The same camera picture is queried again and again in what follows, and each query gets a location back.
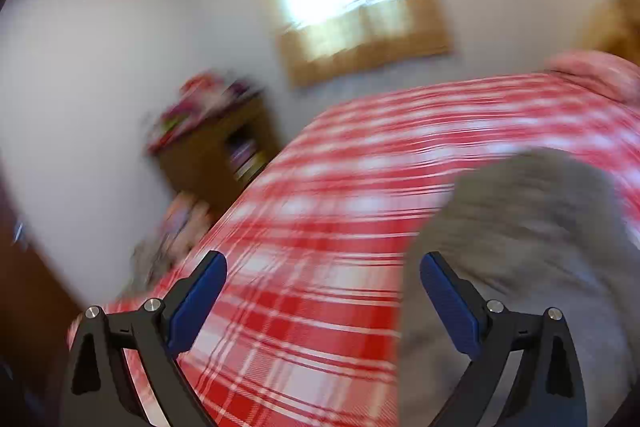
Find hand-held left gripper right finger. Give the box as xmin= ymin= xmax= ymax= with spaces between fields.
xmin=419 ymin=251 xmax=587 ymax=427

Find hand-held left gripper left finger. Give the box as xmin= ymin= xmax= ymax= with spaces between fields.
xmin=59 ymin=251 xmax=228 ymax=427

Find grey puffer jacket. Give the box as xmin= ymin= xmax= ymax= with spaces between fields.
xmin=400 ymin=147 xmax=637 ymax=427

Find pink clothes pile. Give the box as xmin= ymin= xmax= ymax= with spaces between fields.
xmin=132 ymin=192 xmax=217 ymax=293

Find brown wooden cabinet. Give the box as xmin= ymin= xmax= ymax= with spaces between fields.
xmin=147 ymin=92 xmax=282 ymax=219

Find stack of books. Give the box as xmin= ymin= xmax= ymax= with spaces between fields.
xmin=227 ymin=139 xmax=267 ymax=182

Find bed with red plaid sheet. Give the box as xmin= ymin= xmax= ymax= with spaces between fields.
xmin=67 ymin=72 xmax=640 ymax=427

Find dark wooden door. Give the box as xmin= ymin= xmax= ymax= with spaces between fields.
xmin=0 ymin=187 xmax=83 ymax=413

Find magenta cloth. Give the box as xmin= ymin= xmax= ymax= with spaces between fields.
xmin=157 ymin=102 xmax=203 ymax=132

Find pink floral pillow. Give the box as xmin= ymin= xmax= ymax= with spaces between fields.
xmin=545 ymin=51 xmax=640 ymax=104

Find yellow window curtain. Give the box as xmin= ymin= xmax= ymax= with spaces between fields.
xmin=245 ymin=0 xmax=453 ymax=88

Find wooden arched headboard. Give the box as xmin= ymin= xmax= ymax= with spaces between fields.
xmin=582 ymin=0 xmax=640 ymax=58

